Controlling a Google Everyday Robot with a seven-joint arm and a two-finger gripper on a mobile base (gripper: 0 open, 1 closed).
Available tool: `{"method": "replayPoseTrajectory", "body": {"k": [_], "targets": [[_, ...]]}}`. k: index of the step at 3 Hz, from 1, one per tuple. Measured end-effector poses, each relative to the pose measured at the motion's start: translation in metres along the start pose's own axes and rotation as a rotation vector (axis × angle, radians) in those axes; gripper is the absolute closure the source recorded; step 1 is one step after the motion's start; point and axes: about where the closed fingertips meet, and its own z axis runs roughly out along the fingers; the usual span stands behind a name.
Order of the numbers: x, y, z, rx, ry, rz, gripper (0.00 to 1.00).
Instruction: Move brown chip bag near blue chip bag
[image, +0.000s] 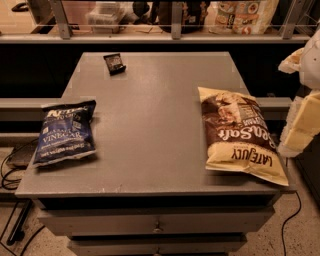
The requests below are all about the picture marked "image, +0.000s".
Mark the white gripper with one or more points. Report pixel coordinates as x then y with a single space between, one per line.
311 65

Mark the brown sea salt chip bag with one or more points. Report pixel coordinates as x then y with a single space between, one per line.
237 136

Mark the colourful snack bag on shelf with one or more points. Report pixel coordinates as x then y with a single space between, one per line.
250 17

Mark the dark bag on shelf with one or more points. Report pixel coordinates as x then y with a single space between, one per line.
193 15

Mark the blue vinegar chip bag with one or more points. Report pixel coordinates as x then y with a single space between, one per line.
65 133

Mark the grey drawer cabinet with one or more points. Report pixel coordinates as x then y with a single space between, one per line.
149 166

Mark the small black snack packet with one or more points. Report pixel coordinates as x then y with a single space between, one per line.
114 63

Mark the round drawer knob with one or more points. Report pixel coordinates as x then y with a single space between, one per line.
157 229

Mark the clear plastic container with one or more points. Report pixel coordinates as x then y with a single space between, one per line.
105 17

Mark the grey metal railing shelf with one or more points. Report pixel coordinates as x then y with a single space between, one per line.
64 21

